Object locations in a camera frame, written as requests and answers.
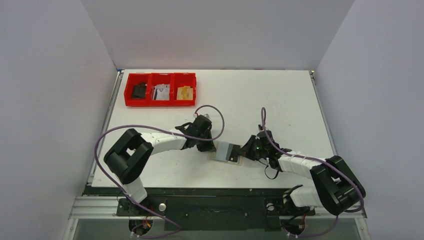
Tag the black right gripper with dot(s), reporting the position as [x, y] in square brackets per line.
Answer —
[250, 149]

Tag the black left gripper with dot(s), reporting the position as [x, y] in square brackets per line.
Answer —
[205, 138]

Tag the black credit card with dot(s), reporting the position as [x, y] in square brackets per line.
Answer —
[233, 154]

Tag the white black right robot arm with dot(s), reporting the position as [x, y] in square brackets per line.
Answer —
[335, 187]

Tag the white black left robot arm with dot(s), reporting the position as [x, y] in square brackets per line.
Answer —
[127, 158]

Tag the yellow cards in bin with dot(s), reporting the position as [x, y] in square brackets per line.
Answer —
[185, 93]

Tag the white cards in bin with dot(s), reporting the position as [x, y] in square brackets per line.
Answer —
[161, 92]

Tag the black cards in bin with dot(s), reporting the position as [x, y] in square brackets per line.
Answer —
[139, 91]

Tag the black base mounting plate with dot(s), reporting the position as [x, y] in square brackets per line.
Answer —
[227, 223]

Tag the red three-compartment bin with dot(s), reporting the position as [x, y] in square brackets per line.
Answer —
[175, 80]

